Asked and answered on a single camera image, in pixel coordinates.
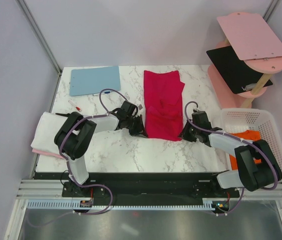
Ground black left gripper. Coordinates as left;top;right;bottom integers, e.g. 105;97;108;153
125;114;148;139

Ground magenta t shirt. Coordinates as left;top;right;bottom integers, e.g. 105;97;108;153
144;70;185;142

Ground pink t shirt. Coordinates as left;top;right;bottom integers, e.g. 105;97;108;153
32;148;62;159

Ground white t shirt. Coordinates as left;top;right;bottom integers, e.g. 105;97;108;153
30;112;67;154

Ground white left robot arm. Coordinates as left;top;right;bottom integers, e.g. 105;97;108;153
54;108;148;197

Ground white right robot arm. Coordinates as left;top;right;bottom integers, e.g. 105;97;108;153
180;121;282;197

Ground white plastic basket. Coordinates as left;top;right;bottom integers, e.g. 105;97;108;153
220;107;282;182

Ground blue white pen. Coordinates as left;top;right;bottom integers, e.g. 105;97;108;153
92;91;111;96

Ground red white small marker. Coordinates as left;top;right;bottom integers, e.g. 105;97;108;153
68;100;81;112

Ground orange t shirt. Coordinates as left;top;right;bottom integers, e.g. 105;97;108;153
229;130;261;170

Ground light blue mat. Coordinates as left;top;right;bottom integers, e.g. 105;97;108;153
69;66;121;97

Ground black board on shelf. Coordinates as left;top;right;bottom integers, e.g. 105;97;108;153
206;46;263;94

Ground pink tiered shelf stand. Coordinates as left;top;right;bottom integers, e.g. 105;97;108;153
208;12;282;109

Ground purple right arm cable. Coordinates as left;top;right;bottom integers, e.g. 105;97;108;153
184;100;281;217

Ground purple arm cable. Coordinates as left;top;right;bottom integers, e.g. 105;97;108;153
184;100;281;217
27;88;126;228

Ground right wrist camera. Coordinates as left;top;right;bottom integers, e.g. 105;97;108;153
192;110;212;130

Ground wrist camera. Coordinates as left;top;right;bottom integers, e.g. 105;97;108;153
192;110;212;130
121;100;143;117

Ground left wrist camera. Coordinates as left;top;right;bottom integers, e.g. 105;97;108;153
121;100;143;117

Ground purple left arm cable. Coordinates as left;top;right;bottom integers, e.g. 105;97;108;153
27;88;126;228

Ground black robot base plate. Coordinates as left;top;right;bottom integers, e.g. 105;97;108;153
62;172;240;205

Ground aluminium frame rails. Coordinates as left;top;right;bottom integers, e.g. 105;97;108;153
15;177;64;200

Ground white slotted cable duct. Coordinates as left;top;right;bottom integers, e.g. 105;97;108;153
26;199;220;211

